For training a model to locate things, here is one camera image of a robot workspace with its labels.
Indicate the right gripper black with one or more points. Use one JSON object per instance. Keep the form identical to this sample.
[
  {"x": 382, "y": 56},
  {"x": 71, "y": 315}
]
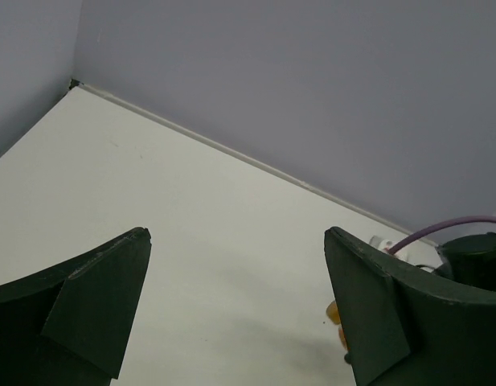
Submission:
[{"x": 470, "y": 260}]

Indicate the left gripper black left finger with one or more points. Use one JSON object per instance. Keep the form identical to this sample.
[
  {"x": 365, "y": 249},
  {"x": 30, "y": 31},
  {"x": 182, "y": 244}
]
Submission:
[{"x": 70, "y": 324}]

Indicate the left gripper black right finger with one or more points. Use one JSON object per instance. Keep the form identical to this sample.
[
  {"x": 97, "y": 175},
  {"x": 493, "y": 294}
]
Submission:
[{"x": 405, "y": 325}]

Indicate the orange plastic bottle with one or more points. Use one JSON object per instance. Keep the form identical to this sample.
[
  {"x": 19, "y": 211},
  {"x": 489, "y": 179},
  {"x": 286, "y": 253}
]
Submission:
[{"x": 333, "y": 315}]

